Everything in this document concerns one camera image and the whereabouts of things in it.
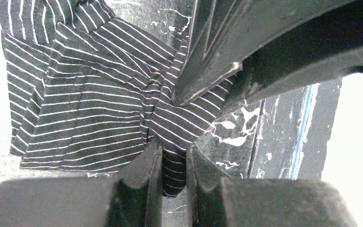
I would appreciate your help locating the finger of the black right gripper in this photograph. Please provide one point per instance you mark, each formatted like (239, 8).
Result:
(325, 48)
(225, 32)

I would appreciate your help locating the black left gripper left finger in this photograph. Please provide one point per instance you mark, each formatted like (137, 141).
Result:
(130, 198)

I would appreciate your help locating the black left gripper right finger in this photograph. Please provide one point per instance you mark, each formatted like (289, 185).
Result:
(215, 199)

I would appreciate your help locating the black striped underwear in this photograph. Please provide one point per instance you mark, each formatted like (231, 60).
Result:
(89, 91)

